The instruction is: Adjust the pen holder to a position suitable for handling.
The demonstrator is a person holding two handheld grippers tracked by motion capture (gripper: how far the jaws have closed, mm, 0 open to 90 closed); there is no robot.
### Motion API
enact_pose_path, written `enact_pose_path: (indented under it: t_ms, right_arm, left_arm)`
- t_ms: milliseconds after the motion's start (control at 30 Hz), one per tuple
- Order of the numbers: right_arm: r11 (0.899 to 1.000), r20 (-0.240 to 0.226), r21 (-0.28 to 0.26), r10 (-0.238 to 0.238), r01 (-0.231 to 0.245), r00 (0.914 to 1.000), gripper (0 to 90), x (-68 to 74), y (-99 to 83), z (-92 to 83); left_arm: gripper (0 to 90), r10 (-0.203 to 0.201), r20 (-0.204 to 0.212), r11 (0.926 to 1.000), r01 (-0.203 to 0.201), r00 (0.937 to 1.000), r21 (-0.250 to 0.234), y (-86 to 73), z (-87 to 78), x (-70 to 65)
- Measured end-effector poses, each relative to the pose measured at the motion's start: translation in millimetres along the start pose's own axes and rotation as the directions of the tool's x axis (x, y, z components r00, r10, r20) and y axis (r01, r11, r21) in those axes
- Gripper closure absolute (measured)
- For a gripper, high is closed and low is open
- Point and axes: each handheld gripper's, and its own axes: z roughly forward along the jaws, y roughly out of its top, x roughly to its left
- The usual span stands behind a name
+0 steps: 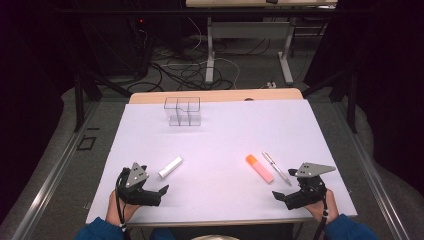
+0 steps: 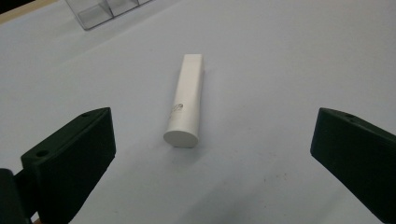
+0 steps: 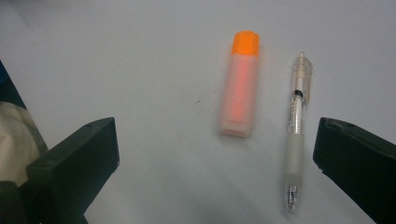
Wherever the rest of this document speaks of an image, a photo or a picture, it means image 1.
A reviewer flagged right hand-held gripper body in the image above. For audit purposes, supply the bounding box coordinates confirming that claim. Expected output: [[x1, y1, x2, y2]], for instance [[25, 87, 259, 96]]
[[287, 161, 337, 203]]

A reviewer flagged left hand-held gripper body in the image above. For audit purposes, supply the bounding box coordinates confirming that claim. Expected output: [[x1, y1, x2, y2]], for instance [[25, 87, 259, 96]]
[[115, 161, 150, 206]]

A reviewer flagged white cylindrical tube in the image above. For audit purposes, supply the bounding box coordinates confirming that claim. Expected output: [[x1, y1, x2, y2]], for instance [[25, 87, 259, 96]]
[[157, 156, 184, 179]]

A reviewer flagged silver pen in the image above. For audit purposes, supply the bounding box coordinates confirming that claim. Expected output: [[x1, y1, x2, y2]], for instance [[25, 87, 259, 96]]
[[261, 151, 293, 187]]

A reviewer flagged pink highlighter orange cap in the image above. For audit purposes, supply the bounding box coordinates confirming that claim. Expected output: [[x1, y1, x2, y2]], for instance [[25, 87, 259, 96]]
[[245, 154, 275, 185]]

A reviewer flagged clear acrylic organizer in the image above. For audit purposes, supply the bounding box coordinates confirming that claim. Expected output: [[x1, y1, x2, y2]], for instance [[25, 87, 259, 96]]
[[163, 96, 202, 128]]

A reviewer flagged person's right hand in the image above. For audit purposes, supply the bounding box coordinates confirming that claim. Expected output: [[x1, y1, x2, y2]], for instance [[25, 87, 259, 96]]
[[304, 188, 340, 224]]

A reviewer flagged person's left hand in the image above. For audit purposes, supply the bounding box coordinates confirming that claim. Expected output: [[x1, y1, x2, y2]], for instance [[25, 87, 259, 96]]
[[105, 190, 142, 228]]

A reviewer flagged person's blue clothing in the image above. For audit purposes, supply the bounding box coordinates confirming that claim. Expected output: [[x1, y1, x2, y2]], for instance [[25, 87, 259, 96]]
[[149, 227, 177, 240]]

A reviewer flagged white table cover sheet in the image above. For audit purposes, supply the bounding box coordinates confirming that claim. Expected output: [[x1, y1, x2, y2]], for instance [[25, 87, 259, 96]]
[[85, 99, 358, 225]]

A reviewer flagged pale rounded object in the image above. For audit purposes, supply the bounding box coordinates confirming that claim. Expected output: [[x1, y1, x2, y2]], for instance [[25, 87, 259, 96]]
[[190, 234, 240, 240]]

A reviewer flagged black metal stand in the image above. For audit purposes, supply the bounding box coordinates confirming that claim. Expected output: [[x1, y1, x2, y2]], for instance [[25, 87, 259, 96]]
[[73, 64, 133, 133], [301, 66, 358, 135]]

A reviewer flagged black computer tower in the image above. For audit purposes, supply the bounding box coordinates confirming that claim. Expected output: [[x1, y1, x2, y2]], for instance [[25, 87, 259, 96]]
[[79, 14, 151, 79]]

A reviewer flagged white-legged background desk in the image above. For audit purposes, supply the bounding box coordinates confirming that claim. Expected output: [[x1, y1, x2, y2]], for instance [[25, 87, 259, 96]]
[[185, 0, 339, 86]]

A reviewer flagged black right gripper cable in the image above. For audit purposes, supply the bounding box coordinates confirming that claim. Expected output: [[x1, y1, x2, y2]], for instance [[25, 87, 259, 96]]
[[315, 196, 331, 240]]

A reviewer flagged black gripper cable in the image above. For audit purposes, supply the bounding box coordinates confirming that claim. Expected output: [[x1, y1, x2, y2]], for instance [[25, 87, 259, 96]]
[[114, 167, 132, 232], [315, 196, 331, 240]]

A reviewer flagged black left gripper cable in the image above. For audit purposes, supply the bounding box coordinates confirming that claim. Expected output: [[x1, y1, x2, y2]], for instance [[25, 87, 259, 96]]
[[114, 167, 132, 232]]

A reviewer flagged aluminium floor rail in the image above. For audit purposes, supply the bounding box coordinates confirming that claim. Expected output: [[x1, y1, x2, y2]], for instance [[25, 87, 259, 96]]
[[334, 99, 412, 240], [9, 101, 101, 240]]

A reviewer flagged tangle of black floor cables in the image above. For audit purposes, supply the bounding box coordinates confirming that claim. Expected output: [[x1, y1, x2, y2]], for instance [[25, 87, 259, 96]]
[[125, 36, 271, 93]]

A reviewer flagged white floor cable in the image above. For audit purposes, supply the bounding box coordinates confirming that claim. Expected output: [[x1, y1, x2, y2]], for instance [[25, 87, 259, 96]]
[[186, 16, 242, 90]]

